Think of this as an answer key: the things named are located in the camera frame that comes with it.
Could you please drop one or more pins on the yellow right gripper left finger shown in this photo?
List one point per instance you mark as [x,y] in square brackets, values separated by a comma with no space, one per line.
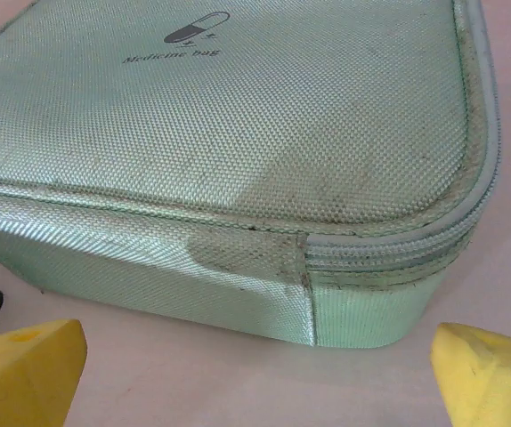
[24,373]

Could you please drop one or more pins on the mint green medicine bag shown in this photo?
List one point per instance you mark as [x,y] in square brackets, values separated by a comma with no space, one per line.
[246,147]

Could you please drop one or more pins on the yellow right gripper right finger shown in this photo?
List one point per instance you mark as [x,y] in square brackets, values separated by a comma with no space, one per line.
[491,382]

